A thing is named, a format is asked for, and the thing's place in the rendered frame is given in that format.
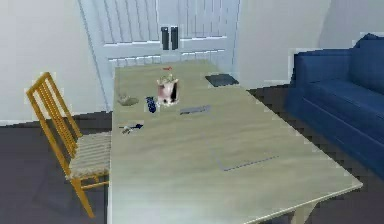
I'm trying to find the grey green lumpy dish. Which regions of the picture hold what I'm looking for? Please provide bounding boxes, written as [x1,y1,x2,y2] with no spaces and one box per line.
[116,93,141,107]

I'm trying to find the yellow wooden slatted chair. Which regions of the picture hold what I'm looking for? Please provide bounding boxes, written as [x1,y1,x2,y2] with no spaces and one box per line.
[25,71,113,220]

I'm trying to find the pale wooden table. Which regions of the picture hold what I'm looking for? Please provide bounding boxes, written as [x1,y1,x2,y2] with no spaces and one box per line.
[107,61,365,224]

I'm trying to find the pink and white vase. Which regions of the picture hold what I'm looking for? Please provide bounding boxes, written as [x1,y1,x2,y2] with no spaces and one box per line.
[156,74,181,107]

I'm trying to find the dark blue sofa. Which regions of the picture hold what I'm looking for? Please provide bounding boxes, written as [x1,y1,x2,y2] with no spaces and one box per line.
[284,32,384,182]

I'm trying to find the white panelled room door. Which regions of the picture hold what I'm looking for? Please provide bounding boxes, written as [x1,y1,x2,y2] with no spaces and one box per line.
[77,0,170,112]
[168,0,242,75]

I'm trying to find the grey flat remote control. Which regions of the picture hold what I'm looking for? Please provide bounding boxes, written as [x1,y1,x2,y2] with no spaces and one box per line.
[179,104,212,116]

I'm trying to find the black door handle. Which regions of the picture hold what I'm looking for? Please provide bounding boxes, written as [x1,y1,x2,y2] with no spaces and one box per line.
[170,26,180,51]
[160,26,170,51]

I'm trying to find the blue and grey key bunch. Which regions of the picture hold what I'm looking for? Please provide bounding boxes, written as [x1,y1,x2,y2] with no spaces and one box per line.
[118,123,145,135]

